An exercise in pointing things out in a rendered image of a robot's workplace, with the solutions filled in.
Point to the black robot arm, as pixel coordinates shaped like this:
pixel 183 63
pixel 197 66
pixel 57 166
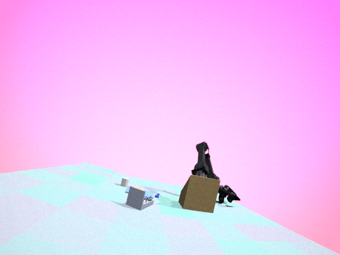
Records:
pixel 204 168

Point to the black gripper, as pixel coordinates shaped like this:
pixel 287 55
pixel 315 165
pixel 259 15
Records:
pixel 226 190

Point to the white cylinder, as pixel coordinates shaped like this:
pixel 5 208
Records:
pixel 125 182

